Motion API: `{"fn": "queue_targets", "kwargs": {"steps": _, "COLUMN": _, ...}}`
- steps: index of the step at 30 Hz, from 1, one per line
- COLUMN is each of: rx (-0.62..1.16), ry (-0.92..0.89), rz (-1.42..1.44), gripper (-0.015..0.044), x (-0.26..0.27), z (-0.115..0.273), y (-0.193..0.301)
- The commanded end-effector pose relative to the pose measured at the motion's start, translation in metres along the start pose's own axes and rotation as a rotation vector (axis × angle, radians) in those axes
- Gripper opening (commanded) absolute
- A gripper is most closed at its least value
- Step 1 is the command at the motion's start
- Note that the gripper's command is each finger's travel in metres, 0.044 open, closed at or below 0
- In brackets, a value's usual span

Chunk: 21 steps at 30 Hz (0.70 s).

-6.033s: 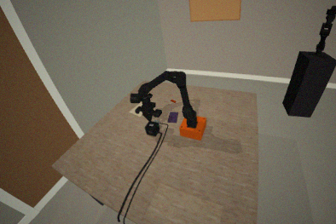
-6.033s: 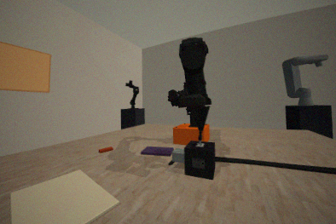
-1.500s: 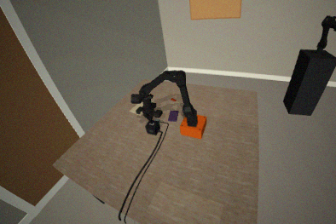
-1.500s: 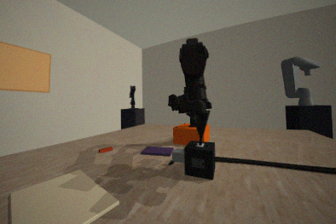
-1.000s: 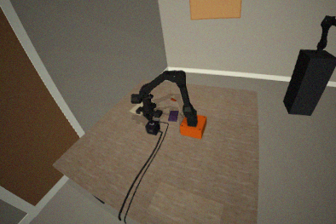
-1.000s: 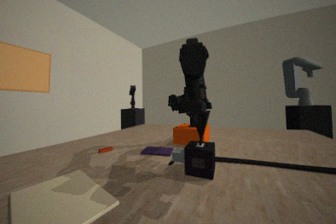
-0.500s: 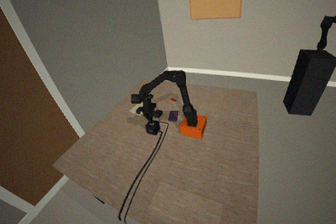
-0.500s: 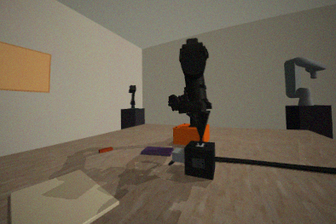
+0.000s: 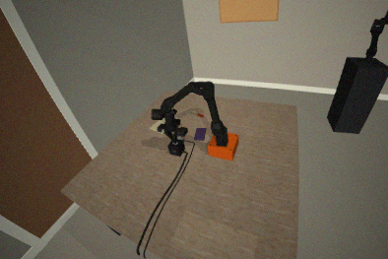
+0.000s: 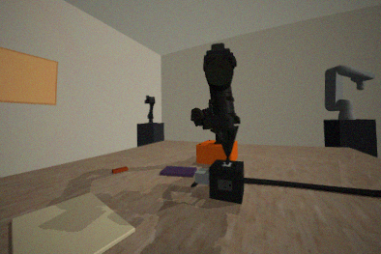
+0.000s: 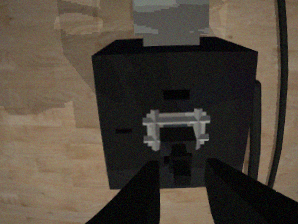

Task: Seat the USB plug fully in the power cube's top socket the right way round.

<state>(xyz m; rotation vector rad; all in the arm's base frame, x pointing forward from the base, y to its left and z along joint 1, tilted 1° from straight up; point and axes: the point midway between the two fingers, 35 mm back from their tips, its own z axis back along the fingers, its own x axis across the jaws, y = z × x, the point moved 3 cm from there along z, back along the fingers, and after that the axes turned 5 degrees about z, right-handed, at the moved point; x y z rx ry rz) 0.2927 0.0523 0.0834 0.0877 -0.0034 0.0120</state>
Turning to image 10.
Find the purple flat pad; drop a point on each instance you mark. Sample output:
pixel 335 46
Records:
pixel 178 171

